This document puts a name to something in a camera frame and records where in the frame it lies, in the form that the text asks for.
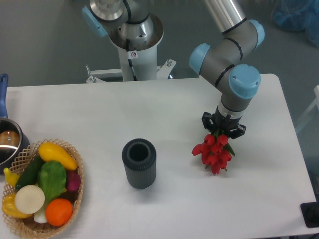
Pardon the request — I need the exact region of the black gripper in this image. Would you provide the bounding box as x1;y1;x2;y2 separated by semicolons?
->
201;111;246;139

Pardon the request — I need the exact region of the red tulip bouquet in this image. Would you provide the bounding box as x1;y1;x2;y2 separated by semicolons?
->
191;129;235;175

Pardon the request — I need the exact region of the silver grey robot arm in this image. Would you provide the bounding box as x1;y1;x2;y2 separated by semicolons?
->
82;0;265;139

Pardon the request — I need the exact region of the dark grey ribbed vase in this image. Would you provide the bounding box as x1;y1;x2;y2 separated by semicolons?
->
122;138;157;189

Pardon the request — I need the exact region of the black device at table edge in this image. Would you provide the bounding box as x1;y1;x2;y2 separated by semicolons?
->
300;202;319;228

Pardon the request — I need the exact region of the blue plastic bag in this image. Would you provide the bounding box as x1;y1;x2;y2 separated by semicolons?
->
271;0;319;47

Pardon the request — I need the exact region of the purple red onion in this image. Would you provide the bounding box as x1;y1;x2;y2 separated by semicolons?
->
65;171;81;192

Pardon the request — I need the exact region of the yellow squash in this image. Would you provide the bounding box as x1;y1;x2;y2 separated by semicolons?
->
38;142;78;171

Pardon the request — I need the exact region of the green lettuce leaf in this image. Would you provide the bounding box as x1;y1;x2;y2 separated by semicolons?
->
38;161;66;206

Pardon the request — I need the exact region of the orange fruit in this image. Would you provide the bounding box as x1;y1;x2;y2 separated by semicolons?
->
45;198;73;227

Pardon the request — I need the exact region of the woven wicker basket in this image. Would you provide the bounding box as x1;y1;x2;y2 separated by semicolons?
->
1;138;85;239

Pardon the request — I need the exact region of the green cucumber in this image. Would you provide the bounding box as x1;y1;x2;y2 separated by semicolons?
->
15;154;45;191

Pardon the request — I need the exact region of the white leek stalk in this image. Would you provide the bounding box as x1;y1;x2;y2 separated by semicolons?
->
33;205;47;224

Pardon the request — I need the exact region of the white round onion slice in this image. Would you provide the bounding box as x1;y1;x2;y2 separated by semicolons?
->
14;185;45;214

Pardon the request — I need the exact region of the yellow bell pepper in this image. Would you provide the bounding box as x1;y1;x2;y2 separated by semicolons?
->
2;193;32;219

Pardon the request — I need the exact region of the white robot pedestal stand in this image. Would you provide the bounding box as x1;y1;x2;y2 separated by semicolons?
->
86;47;177;83

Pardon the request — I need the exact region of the blue handled saucepan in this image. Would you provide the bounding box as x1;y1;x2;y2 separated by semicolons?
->
0;74;30;175

